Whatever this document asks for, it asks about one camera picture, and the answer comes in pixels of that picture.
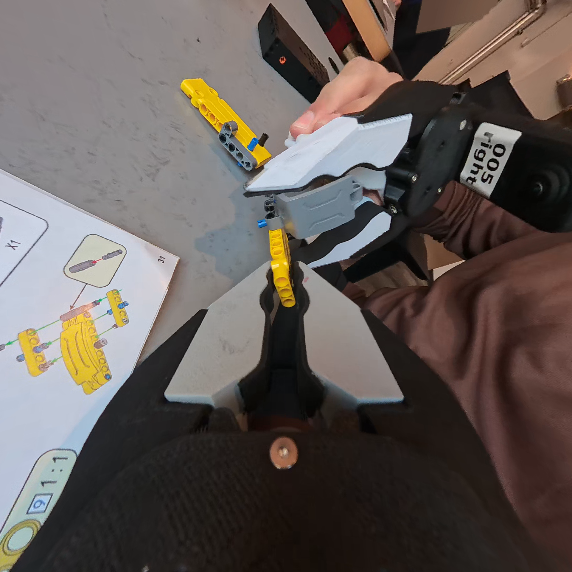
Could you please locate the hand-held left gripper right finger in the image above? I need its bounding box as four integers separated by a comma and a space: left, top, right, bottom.
293, 261, 405, 409

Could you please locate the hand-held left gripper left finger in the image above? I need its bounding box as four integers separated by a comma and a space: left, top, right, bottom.
164, 264, 273, 409

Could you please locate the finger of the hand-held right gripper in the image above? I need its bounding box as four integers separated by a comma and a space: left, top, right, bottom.
306, 201, 395, 270
243, 113, 414, 197

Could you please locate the yellow panel with curved grey panel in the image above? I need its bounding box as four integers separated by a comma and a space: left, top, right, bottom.
257, 174, 363, 308

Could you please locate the yellow panel with grey beam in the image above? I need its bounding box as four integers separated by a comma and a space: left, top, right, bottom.
181, 78, 272, 171

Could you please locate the person's right forearm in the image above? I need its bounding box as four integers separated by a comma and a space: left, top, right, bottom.
342, 181, 572, 559

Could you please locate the person's right hand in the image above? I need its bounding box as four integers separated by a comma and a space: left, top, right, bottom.
290, 57, 404, 140

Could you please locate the black box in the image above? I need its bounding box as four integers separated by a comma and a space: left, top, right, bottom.
258, 4, 331, 102

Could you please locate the pale wooden furniture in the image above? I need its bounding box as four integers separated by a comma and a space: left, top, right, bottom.
416, 0, 572, 121

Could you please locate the open instruction booklet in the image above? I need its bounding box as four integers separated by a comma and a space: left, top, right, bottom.
0, 169, 180, 555

